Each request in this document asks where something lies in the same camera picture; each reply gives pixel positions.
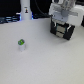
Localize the dark equipment box behind table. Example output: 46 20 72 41
30 0 52 19

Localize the green-lidded white kcup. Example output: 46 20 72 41
18 39 26 51

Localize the black kcup holder drawer box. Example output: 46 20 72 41
50 19 75 40

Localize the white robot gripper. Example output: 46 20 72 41
49 0 82 26

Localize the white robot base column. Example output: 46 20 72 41
20 0 32 20

